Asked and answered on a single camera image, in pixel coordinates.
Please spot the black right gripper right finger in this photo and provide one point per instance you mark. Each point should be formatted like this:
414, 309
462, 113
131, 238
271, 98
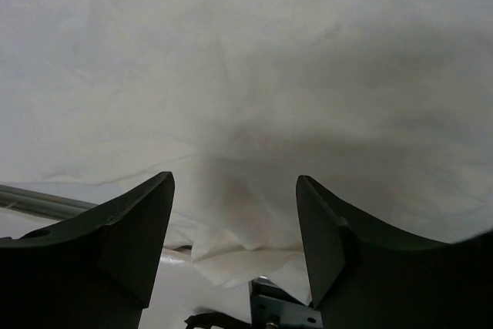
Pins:
365, 273

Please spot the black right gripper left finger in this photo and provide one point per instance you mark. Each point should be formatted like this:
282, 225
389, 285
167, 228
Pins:
95, 270

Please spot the white t shirt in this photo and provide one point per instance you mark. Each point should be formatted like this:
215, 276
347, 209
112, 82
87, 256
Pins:
387, 103

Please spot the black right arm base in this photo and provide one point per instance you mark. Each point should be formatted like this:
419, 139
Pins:
270, 307

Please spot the aluminium table rail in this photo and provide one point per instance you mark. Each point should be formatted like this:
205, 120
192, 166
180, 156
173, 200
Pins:
42, 204

